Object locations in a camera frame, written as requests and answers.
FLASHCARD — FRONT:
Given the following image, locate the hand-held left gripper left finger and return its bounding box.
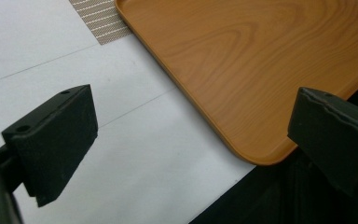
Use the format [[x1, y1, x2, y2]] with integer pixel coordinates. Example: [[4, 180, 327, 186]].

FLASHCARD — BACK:
[[0, 84, 99, 208]]

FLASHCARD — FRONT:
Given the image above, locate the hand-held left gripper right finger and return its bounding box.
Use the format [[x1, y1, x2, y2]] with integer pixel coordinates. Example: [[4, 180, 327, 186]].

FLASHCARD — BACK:
[[287, 87, 358, 200]]

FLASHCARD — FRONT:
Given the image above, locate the wooden tray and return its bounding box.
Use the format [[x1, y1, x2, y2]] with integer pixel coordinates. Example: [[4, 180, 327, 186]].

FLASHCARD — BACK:
[[114, 0, 358, 166]]

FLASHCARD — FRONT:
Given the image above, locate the beige woven placemat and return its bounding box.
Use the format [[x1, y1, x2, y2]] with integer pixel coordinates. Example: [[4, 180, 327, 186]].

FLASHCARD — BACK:
[[68, 0, 133, 46]]

